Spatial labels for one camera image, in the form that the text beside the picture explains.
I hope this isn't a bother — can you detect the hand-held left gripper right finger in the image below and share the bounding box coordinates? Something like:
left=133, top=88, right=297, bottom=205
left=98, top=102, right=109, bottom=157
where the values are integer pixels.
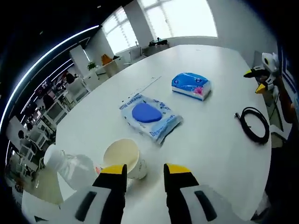
left=163, top=163, right=236, bottom=224

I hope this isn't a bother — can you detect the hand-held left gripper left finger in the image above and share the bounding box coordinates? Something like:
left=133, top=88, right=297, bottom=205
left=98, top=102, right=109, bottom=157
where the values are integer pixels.
left=63, top=164, right=128, bottom=224

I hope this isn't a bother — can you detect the black cable coil tabletop item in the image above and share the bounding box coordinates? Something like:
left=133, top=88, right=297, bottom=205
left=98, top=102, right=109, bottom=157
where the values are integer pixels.
left=235, top=106, right=271, bottom=145

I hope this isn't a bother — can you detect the clear water bottle tabletop item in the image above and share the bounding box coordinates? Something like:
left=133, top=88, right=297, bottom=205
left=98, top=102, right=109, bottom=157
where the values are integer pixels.
left=43, top=144, right=105, bottom=191

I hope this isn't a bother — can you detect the paper cup tabletop item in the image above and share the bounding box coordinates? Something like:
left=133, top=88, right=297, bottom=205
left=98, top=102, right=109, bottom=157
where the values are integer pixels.
left=102, top=138, right=148, bottom=180

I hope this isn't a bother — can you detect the blue tissue pack tabletop item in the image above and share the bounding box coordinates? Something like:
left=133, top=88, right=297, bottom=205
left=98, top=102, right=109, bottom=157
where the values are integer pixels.
left=171, top=72, right=212, bottom=102

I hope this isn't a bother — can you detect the blue wipes pack tabletop item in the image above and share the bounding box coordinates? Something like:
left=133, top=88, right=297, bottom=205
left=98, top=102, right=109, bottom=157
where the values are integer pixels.
left=119, top=93, right=184, bottom=145

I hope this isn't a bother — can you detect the white worn device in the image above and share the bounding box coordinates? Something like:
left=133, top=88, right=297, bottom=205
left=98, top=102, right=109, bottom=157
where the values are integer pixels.
left=270, top=125, right=288, bottom=140

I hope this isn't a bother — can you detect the large bright window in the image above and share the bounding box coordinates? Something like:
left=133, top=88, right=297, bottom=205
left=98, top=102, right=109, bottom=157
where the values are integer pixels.
left=137, top=0, right=219, bottom=39

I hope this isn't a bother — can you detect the dark bag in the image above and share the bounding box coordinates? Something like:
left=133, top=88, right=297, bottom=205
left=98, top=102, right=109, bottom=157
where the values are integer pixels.
left=149, top=37, right=169, bottom=47

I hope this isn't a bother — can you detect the white office chair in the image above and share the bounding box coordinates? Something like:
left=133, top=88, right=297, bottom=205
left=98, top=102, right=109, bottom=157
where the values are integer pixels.
left=67, top=80, right=91, bottom=102
left=45, top=102, right=70, bottom=122

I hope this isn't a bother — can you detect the white low cabinet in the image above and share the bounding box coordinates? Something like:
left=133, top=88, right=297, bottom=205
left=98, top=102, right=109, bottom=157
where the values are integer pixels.
left=93, top=56, right=131, bottom=79

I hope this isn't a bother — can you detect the orange bag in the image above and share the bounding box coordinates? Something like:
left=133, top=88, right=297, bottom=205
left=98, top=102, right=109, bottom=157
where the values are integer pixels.
left=100, top=54, right=113, bottom=65

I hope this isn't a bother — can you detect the window with blinds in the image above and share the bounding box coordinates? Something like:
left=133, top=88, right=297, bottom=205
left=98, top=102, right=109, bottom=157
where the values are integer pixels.
left=102, top=6, right=138, bottom=51

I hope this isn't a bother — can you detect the curved ceiling light strip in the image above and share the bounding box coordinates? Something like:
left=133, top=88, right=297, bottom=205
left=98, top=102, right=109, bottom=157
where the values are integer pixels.
left=0, top=25, right=100, bottom=131

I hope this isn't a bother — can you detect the grey wall panel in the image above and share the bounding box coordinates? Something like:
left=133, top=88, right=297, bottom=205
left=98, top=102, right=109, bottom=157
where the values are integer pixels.
left=253, top=50, right=263, bottom=68

